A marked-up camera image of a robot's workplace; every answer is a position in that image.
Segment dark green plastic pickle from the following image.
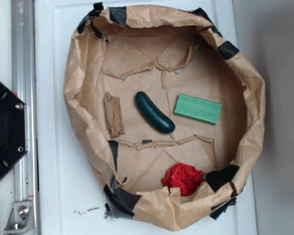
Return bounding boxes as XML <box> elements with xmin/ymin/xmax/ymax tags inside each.
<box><xmin>135</xmin><ymin>91</ymin><xmax>175</xmax><ymax>134</ymax></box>

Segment brown paper bag tray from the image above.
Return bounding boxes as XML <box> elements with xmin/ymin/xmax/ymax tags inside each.
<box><xmin>64</xmin><ymin>3</ymin><xmax>266</xmax><ymax>231</ymax></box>

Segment brown wood bark piece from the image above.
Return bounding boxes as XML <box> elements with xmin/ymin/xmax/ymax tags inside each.
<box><xmin>103</xmin><ymin>91</ymin><xmax>125</xmax><ymax>139</ymax></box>

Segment green rectangular sponge block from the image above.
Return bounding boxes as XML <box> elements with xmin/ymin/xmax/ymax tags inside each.
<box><xmin>174</xmin><ymin>94</ymin><xmax>222</xmax><ymax>125</ymax></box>

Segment red crumpled tissue paper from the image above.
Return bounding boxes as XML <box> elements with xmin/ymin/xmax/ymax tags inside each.
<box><xmin>162</xmin><ymin>163</ymin><xmax>205</xmax><ymax>196</ymax></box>

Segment white plastic board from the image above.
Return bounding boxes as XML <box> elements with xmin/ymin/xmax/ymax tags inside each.
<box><xmin>34</xmin><ymin>0</ymin><xmax>257</xmax><ymax>235</ymax></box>

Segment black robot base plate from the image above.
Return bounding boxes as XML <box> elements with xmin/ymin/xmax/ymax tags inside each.
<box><xmin>0</xmin><ymin>82</ymin><xmax>27</xmax><ymax>181</ymax></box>

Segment aluminium extrusion rail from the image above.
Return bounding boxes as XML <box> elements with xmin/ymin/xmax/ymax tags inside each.
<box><xmin>11</xmin><ymin>0</ymin><xmax>39</xmax><ymax>203</ymax></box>

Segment metal corner bracket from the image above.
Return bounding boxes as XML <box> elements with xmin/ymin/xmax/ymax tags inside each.
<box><xmin>3</xmin><ymin>201</ymin><xmax>37</xmax><ymax>235</ymax></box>

